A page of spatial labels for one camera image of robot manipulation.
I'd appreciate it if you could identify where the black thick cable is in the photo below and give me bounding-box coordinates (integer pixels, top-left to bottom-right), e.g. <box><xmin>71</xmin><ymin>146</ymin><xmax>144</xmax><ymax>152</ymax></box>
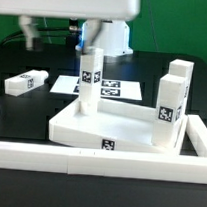
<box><xmin>0</xmin><ymin>13</ymin><xmax>83</xmax><ymax>53</ymax></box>

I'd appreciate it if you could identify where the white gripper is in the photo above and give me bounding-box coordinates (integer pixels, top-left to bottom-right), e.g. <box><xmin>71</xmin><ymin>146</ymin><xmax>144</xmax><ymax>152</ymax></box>
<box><xmin>0</xmin><ymin>0</ymin><xmax>140</xmax><ymax>54</ymax></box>

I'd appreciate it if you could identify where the fiducial marker sheet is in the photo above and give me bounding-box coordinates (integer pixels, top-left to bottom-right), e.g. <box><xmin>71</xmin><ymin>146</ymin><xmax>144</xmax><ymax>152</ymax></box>
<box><xmin>50</xmin><ymin>75</ymin><xmax>142</xmax><ymax>100</ymax></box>

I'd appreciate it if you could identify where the white right fence bar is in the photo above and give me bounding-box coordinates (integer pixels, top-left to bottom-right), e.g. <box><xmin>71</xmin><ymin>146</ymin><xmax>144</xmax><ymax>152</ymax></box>
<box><xmin>186</xmin><ymin>115</ymin><xmax>207</xmax><ymax>158</ymax></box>

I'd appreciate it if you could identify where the white desk top tray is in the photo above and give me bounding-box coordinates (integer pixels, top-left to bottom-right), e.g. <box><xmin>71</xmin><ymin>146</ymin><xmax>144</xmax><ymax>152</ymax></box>
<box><xmin>48</xmin><ymin>98</ymin><xmax>188</xmax><ymax>155</ymax></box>

